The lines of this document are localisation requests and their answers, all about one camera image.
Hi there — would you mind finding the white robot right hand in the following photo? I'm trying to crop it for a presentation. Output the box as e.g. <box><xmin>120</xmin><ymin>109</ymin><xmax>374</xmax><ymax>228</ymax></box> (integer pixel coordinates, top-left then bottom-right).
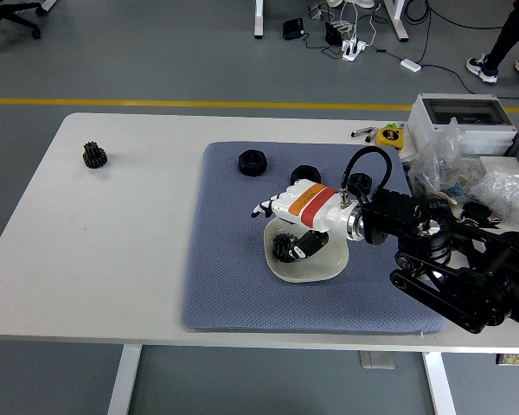
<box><xmin>250</xmin><ymin>179</ymin><xmax>352</xmax><ymax>261</ymax></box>

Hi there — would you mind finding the large black gear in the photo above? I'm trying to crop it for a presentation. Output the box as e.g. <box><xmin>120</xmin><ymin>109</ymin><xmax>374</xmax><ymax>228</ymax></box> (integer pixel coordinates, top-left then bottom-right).
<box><xmin>272</xmin><ymin>233</ymin><xmax>298</xmax><ymax>264</ymax></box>

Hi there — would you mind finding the medium black hex nut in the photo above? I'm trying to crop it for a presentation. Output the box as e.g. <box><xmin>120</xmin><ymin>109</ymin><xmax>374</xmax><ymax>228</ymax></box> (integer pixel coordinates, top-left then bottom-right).
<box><xmin>290</xmin><ymin>164</ymin><xmax>321</xmax><ymax>185</ymax></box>

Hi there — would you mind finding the small black hex nut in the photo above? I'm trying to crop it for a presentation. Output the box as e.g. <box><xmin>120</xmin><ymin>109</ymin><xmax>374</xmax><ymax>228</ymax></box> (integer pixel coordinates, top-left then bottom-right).
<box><xmin>349</xmin><ymin>171</ymin><xmax>375</xmax><ymax>195</ymax></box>

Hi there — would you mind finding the large black hex nut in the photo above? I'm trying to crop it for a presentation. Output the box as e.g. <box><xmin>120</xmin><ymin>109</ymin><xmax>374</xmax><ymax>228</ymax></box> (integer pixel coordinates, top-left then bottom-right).
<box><xmin>236</xmin><ymin>149</ymin><xmax>268</xmax><ymax>177</ymax></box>

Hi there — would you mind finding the black power adapter box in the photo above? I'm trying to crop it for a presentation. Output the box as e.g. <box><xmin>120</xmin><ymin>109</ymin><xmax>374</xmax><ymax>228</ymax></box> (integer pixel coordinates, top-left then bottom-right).
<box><xmin>282</xmin><ymin>17</ymin><xmax>305</xmax><ymax>41</ymax></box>

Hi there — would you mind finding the white square shallow dish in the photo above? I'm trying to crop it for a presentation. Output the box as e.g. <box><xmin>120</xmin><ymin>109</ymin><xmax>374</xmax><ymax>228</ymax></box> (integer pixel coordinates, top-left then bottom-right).
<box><xmin>263</xmin><ymin>218</ymin><xmax>351</xmax><ymax>284</ymax></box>

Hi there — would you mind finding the blue-grey textured mat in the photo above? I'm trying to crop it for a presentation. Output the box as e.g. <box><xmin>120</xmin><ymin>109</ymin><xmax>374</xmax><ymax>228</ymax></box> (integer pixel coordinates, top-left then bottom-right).
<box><xmin>181</xmin><ymin>141</ymin><xmax>447</xmax><ymax>334</ymax></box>

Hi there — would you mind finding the yellow tape measure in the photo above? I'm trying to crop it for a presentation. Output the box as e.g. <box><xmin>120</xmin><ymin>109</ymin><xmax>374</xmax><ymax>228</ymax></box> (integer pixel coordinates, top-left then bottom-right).
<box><xmin>375</xmin><ymin>124</ymin><xmax>405</xmax><ymax>151</ymax></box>

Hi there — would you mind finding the clear plastic bag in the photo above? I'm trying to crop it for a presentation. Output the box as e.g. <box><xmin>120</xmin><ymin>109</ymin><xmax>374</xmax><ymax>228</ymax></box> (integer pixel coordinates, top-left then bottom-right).
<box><xmin>408</xmin><ymin>117</ymin><xmax>481</xmax><ymax>200</ymax></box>

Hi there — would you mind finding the white power strip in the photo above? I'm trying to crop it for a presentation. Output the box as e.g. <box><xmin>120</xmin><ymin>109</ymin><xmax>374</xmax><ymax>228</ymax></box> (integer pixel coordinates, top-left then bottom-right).
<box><xmin>341</xmin><ymin>38</ymin><xmax>368</xmax><ymax>61</ymax></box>

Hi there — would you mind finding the grey under-table control panel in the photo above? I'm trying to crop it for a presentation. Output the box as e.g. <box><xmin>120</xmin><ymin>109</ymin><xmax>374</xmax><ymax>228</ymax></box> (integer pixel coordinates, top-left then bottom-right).
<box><xmin>358</xmin><ymin>350</ymin><xmax>396</xmax><ymax>370</ymax></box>

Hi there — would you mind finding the black charger block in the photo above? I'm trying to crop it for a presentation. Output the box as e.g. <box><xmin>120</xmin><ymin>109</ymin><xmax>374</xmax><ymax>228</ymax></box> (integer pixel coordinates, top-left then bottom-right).
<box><xmin>324</xmin><ymin>21</ymin><xmax>343</xmax><ymax>46</ymax></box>

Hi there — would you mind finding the white carton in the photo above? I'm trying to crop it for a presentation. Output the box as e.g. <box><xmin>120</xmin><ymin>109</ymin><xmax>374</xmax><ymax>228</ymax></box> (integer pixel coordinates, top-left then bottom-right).
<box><xmin>478</xmin><ymin>155</ymin><xmax>519</xmax><ymax>182</ymax></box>

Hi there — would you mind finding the white background desk leg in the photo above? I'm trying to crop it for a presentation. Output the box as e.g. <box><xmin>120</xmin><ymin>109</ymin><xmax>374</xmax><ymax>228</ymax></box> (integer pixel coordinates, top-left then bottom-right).
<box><xmin>382</xmin><ymin>0</ymin><xmax>410</xmax><ymax>43</ymax></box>
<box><xmin>253</xmin><ymin>0</ymin><xmax>267</xmax><ymax>40</ymax></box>

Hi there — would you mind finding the white table leg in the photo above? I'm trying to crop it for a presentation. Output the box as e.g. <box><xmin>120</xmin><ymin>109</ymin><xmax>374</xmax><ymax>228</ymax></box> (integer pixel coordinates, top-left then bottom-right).
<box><xmin>417</xmin><ymin>350</ymin><xmax>459</xmax><ymax>415</ymax></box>
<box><xmin>106</xmin><ymin>344</ymin><xmax>143</xmax><ymax>415</ymax></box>

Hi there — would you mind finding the black double-step gear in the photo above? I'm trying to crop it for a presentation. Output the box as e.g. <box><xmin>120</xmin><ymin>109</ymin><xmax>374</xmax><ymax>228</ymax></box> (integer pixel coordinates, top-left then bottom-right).
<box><xmin>82</xmin><ymin>142</ymin><xmax>109</xmax><ymax>170</ymax></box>

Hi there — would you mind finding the person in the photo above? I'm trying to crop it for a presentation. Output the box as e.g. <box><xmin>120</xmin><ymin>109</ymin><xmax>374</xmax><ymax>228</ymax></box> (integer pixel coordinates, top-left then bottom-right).
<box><xmin>465</xmin><ymin>0</ymin><xmax>519</xmax><ymax>85</ymax></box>

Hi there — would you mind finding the black office chair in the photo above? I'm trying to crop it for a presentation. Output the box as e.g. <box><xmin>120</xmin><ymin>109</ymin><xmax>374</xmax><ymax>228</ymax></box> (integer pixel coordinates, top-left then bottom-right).
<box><xmin>0</xmin><ymin>0</ymin><xmax>57</xmax><ymax>53</ymax></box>

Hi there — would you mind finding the grey electrical enclosure box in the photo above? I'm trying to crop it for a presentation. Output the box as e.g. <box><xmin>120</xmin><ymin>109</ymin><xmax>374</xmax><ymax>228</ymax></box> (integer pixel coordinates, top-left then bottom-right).
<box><xmin>405</xmin><ymin>93</ymin><xmax>519</xmax><ymax>156</ymax></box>

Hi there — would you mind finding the white charging cable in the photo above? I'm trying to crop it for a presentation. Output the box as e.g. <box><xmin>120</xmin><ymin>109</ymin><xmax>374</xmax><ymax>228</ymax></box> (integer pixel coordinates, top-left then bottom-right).
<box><xmin>339</xmin><ymin>0</ymin><xmax>378</xmax><ymax>47</ymax></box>

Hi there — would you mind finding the black floor cable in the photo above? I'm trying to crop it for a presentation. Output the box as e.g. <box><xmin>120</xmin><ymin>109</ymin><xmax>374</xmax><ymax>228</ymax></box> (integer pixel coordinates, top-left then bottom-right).
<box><xmin>374</xmin><ymin>48</ymin><xmax>477</xmax><ymax>95</ymax></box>

